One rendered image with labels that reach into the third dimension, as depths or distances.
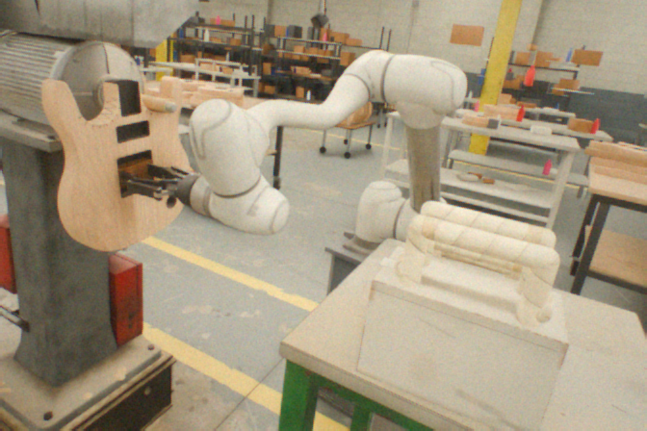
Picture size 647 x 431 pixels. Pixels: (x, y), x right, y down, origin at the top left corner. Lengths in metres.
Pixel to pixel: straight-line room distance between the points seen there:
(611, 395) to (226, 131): 0.79
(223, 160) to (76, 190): 0.38
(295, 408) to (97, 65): 0.93
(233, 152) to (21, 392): 1.22
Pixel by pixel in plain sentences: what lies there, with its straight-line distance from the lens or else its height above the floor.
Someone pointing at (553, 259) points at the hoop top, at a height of 1.20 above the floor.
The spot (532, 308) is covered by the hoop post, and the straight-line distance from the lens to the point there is 0.65.
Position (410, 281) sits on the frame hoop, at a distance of 0.66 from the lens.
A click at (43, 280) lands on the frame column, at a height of 0.67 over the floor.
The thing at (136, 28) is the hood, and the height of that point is 1.42.
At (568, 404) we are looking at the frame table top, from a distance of 0.86.
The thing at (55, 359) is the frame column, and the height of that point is 0.39.
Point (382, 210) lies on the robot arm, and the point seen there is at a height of 0.90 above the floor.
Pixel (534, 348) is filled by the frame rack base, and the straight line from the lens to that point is 0.67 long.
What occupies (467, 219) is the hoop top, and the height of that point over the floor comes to 1.20.
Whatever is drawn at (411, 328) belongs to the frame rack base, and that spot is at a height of 1.04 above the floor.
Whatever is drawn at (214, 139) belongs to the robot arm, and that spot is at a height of 1.26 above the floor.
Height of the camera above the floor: 1.42
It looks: 18 degrees down
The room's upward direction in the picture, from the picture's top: 7 degrees clockwise
